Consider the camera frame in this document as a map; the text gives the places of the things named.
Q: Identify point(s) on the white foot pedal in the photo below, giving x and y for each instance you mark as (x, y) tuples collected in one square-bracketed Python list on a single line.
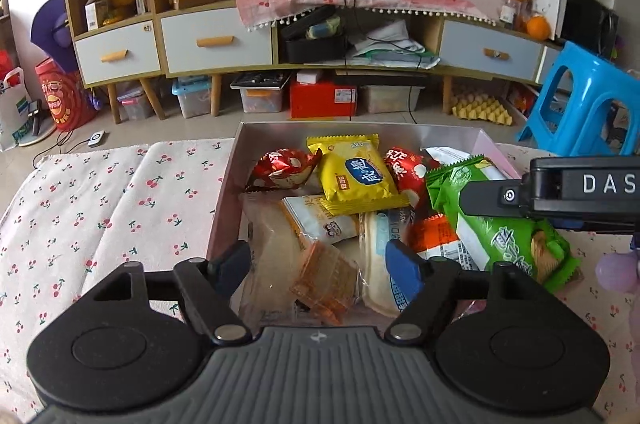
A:
[(96, 138)]

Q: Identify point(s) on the green snack packet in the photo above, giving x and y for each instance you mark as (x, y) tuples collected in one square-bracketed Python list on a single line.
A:
[(500, 244)]

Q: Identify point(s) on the white green paper pile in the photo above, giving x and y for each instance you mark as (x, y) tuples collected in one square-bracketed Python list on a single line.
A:
[(390, 43)]

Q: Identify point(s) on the black flat tray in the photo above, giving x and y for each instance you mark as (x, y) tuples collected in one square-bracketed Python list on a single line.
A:
[(260, 79)]

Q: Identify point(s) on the black open box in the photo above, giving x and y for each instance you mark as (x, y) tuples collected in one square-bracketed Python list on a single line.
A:
[(315, 48)]

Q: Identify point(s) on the white round floor stand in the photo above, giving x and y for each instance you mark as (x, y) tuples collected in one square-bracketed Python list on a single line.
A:
[(40, 136)]

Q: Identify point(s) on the orange-latch clear storage bin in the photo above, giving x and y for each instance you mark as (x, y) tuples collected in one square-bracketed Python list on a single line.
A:
[(260, 101)]

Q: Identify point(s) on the red gift bag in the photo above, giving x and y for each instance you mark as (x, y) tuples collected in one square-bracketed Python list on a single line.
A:
[(5, 63)]

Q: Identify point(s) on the large red snack packet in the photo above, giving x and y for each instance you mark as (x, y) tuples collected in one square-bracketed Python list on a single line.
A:
[(407, 171)]

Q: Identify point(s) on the red cardboard box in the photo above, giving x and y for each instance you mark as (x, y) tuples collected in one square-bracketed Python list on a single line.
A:
[(315, 101)]

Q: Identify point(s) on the wide clear storage bin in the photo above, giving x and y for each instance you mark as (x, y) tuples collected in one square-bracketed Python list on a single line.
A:
[(385, 99)]

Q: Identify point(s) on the red face-print bag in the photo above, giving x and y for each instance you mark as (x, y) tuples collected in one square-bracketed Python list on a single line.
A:
[(62, 103)]

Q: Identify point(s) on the purple hat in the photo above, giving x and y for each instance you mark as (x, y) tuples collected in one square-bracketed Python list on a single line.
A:
[(47, 23)]

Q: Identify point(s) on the white shopping bag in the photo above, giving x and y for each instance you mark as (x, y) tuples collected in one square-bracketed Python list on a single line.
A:
[(12, 113)]

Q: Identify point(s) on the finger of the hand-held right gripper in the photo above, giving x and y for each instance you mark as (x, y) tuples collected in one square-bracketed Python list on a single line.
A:
[(490, 199), (590, 225)]

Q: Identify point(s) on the black appliance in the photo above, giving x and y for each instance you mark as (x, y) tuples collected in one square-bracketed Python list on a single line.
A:
[(585, 18)]

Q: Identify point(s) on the low wooden cabinet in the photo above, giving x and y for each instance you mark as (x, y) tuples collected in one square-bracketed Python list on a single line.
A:
[(216, 93)]

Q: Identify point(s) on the glass jar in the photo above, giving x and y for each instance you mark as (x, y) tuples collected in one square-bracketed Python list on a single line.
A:
[(509, 11)]

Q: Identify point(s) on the long silver snack packet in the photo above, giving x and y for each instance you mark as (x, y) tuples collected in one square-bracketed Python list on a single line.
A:
[(440, 153)]

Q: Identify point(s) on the yellow snack packet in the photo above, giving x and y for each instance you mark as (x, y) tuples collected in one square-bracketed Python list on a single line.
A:
[(360, 176)]

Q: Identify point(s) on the person's right hand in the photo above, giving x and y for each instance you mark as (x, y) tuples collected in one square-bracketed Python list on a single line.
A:
[(617, 271)]

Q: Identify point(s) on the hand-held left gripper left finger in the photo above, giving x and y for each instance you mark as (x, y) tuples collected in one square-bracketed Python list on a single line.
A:
[(232, 264)]

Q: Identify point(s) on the orange white cracker packet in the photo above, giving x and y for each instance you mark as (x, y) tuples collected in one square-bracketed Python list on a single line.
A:
[(440, 244)]

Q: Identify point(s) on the long clear cracker packet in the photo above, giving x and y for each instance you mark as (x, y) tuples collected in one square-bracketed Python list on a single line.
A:
[(270, 254)]

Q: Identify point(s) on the small red snack packet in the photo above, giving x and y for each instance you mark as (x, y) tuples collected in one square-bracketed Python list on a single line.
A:
[(280, 168)]

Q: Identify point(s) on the pink cardboard box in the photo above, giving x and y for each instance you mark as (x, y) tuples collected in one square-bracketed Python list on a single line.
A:
[(270, 138)]

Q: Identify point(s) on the yellow egg tray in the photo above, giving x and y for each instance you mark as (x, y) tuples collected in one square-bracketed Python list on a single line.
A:
[(482, 106)]

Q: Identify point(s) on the blue-lid clear storage bin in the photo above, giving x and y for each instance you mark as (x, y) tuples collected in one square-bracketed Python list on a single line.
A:
[(192, 101)]

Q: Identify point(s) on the blue plastic stool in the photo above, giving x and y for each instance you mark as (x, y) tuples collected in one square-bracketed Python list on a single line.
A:
[(575, 73)]

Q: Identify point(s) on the small clear storage bin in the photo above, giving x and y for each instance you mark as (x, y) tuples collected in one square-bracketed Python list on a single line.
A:
[(135, 106)]

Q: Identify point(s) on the small white box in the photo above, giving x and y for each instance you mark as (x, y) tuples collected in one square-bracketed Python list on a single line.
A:
[(310, 77)]

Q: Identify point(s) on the white black-print snack packet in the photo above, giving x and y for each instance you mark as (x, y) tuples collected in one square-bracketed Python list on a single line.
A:
[(320, 219)]

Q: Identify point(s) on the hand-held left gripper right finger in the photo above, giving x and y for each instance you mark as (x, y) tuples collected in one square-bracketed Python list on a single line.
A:
[(402, 266)]

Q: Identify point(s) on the white blue-trim snack packet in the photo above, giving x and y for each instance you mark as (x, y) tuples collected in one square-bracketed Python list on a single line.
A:
[(375, 264)]

